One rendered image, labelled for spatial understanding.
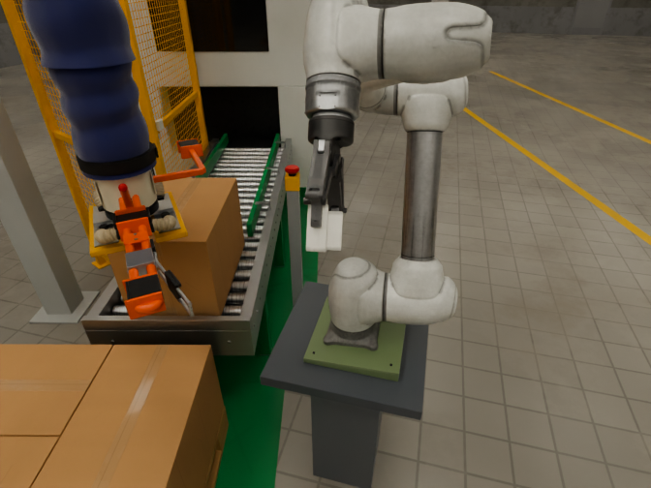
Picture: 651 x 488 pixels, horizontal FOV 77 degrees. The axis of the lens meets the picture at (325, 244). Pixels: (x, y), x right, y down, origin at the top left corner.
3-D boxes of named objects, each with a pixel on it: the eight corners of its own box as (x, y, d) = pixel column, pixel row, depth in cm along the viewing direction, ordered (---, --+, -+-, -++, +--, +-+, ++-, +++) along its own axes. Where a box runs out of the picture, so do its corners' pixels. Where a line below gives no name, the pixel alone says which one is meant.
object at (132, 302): (127, 297, 94) (121, 280, 92) (161, 288, 97) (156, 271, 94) (130, 320, 88) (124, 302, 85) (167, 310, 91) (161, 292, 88)
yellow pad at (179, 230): (144, 199, 158) (141, 188, 155) (171, 195, 162) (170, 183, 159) (156, 243, 133) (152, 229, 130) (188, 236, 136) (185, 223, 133)
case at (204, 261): (173, 243, 230) (157, 177, 208) (244, 244, 229) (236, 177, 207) (129, 318, 179) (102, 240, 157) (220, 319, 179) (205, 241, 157)
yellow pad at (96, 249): (90, 210, 151) (85, 198, 148) (119, 204, 155) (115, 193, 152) (91, 258, 126) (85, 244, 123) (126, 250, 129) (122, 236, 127)
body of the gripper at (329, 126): (315, 127, 72) (312, 179, 72) (302, 111, 64) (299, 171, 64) (357, 127, 71) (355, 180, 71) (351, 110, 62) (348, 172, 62)
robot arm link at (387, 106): (347, 63, 112) (397, 61, 109) (356, 75, 129) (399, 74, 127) (346, 113, 115) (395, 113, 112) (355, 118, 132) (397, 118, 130)
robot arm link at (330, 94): (298, 74, 64) (297, 112, 64) (357, 73, 62) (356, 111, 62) (312, 95, 72) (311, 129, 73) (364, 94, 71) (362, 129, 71)
